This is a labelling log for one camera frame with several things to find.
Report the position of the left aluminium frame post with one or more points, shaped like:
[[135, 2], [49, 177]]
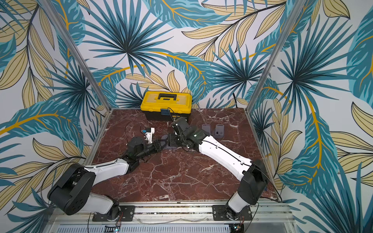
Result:
[[64, 33]]

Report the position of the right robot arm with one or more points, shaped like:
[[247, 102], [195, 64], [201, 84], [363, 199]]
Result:
[[252, 174]]

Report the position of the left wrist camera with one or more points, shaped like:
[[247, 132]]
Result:
[[148, 133]]

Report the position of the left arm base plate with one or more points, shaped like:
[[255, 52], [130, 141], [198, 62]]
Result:
[[122, 213]]

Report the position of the lavender stand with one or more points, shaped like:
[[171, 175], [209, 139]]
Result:
[[206, 128], [219, 131], [171, 142]]

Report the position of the aluminium front rail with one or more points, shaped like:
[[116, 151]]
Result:
[[185, 212]]

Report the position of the aluminium frame post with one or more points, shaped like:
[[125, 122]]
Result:
[[296, 10], [64, 33]]

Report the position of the white perforated vent panel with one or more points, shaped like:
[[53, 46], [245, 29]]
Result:
[[139, 228]]

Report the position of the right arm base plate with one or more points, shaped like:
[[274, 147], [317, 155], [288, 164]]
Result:
[[225, 213]]

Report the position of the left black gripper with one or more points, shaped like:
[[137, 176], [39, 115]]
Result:
[[157, 146]]

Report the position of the right aluminium frame post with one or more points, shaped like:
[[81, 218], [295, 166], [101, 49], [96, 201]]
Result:
[[296, 10]]

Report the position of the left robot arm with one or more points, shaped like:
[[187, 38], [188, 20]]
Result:
[[72, 192]]

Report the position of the yellow black toolbox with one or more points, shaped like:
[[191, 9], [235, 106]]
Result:
[[166, 106]]

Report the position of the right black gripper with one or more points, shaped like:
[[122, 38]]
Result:
[[176, 140]]

